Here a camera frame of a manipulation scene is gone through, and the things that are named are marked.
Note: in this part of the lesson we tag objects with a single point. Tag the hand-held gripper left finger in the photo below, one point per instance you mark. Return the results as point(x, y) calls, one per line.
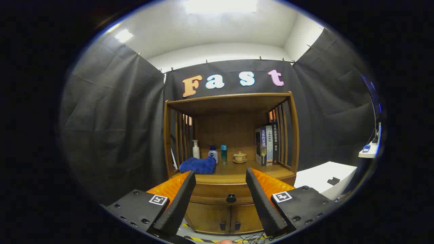
point(179, 200)

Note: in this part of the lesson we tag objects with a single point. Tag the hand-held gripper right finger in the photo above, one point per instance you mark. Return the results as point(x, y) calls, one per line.
point(262, 203)

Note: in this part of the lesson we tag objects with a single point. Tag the wooden drawer with black knob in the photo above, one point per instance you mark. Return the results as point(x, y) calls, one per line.
point(217, 195)

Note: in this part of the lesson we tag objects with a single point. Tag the wooden cabinet door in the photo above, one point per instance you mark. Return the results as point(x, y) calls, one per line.
point(206, 217)
point(245, 217)

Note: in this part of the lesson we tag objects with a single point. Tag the wooden countertop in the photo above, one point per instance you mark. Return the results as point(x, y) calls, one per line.
point(234, 171)

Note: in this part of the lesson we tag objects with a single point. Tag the wooden cabinet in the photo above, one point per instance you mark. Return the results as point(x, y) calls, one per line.
point(223, 122)

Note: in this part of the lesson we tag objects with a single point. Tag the blue towel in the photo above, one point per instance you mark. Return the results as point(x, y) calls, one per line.
point(198, 166)

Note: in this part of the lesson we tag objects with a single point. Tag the yellow black floor tape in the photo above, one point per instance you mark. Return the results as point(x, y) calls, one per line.
point(200, 239)

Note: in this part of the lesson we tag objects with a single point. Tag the white pump bottle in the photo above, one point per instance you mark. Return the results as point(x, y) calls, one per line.
point(196, 151)

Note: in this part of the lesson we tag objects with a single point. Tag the cream lidded tea cup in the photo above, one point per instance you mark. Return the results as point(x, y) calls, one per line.
point(240, 157)

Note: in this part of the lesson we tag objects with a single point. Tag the white bottle with blue cap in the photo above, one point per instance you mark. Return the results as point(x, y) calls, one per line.
point(213, 156)

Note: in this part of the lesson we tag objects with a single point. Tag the book with blue spine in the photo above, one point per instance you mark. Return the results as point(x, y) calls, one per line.
point(262, 145)

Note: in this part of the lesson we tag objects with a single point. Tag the book with pale spine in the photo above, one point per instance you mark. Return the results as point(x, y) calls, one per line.
point(269, 144)

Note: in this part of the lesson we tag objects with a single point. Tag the teal clear bottle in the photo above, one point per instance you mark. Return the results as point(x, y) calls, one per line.
point(223, 156)

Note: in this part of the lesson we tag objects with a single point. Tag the white table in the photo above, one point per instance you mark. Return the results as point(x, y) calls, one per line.
point(318, 176)

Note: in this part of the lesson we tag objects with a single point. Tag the book with black spine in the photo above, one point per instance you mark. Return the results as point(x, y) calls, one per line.
point(275, 142)

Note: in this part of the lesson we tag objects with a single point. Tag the small black object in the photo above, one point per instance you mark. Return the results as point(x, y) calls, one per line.
point(333, 181)

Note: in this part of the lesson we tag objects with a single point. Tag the small blue object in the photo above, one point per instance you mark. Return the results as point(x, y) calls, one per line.
point(366, 148)

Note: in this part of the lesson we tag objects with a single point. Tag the white shelf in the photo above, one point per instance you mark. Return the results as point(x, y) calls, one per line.
point(371, 152)

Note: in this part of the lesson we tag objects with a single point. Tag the dark monitor screen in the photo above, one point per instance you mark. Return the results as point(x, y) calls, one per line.
point(374, 98)

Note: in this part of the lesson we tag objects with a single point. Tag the small ceiling light panel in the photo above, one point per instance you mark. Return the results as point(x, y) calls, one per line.
point(123, 35)

